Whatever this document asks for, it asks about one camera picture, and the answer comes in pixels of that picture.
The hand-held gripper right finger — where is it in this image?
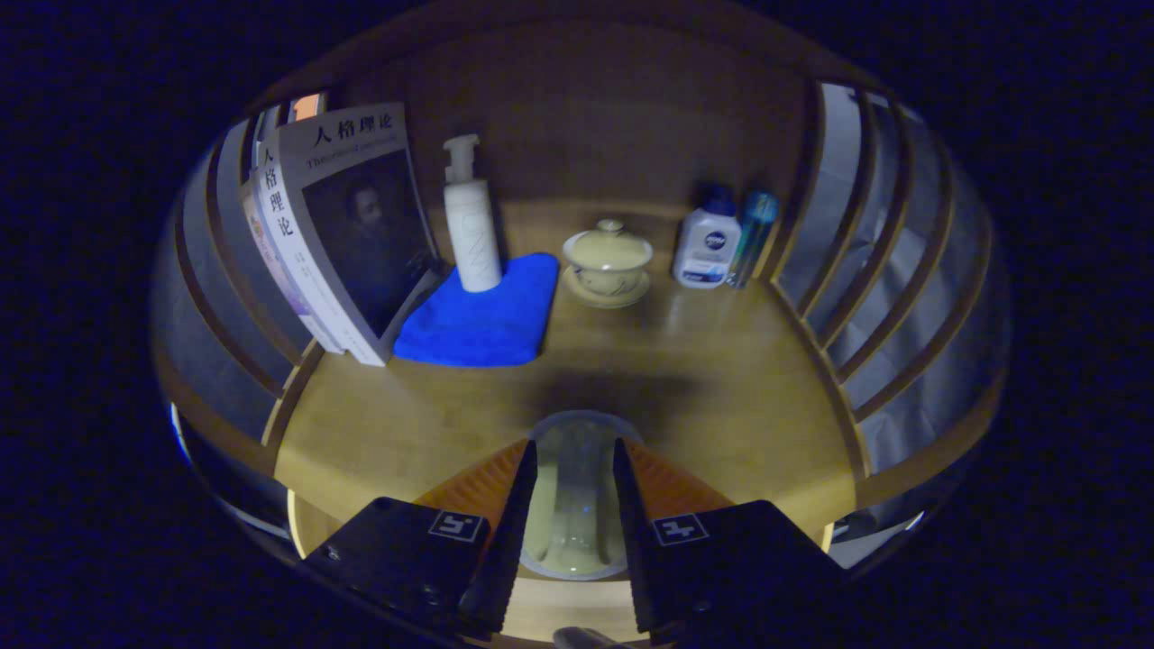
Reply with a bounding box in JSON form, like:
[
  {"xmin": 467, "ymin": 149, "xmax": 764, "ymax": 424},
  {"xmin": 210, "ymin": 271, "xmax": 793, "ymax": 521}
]
[{"xmin": 613, "ymin": 438, "xmax": 848, "ymax": 643}]

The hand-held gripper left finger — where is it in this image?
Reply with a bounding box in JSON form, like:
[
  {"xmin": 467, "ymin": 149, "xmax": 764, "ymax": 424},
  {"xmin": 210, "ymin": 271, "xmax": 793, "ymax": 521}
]
[{"xmin": 302, "ymin": 439, "xmax": 539, "ymax": 636}]

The beige handled cleaning sponge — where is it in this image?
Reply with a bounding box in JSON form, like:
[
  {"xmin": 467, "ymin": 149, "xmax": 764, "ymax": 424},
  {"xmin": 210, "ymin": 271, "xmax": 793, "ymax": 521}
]
[{"xmin": 521, "ymin": 410, "xmax": 643, "ymax": 580}]

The wooden countertop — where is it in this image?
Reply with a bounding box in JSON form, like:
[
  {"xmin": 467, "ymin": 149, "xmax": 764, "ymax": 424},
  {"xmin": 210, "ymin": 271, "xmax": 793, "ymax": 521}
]
[{"xmin": 275, "ymin": 198, "xmax": 862, "ymax": 580}]

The wooden cabinet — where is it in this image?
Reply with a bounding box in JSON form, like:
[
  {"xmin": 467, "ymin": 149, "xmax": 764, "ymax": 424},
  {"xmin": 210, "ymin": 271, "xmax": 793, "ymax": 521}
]
[{"xmin": 149, "ymin": 0, "xmax": 1011, "ymax": 645}]

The blue folded cloth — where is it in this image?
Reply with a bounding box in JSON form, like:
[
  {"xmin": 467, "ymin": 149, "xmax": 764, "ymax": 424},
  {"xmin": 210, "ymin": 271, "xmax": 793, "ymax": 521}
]
[{"xmin": 393, "ymin": 252, "xmax": 561, "ymax": 368}]

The thin white book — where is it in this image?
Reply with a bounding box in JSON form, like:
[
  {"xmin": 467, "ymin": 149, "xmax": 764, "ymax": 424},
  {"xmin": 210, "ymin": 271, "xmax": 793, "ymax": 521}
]
[{"xmin": 245, "ymin": 167, "xmax": 354, "ymax": 356}]

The white lotion bottle blue cap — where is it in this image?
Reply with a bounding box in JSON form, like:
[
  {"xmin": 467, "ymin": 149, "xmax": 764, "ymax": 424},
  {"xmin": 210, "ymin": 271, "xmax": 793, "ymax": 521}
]
[{"xmin": 673, "ymin": 185, "xmax": 742, "ymax": 289}]

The beige lidded teacup with saucer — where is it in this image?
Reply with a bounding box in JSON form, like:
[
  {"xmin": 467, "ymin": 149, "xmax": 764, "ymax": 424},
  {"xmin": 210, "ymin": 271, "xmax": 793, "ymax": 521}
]
[{"xmin": 562, "ymin": 219, "xmax": 655, "ymax": 309}]

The white book with portrait cover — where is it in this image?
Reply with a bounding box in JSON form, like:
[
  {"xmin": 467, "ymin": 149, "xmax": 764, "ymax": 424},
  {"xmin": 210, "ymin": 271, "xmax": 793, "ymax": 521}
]
[{"xmin": 255, "ymin": 102, "xmax": 444, "ymax": 367}]

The white pump bottle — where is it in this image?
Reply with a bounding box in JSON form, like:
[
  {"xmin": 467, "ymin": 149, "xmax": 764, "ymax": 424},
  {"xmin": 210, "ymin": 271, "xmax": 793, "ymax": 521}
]
[{"xmin": 442, "ymin": 134, "xmax": 503, "ymax": 293}]

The slim teal bottle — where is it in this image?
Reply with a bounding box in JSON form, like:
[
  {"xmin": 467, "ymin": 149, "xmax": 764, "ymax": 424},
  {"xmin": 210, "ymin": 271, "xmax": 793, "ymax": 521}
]
[{"xmin": 727, "ymin": 190, "xmax": 779, "ymax": 289}]

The thin lilac book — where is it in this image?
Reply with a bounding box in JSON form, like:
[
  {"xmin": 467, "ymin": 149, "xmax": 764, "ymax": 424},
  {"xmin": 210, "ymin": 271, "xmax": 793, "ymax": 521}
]
[{"xmin": 239, "ymin": 180, "xmax": 343, "ymax": 354}]

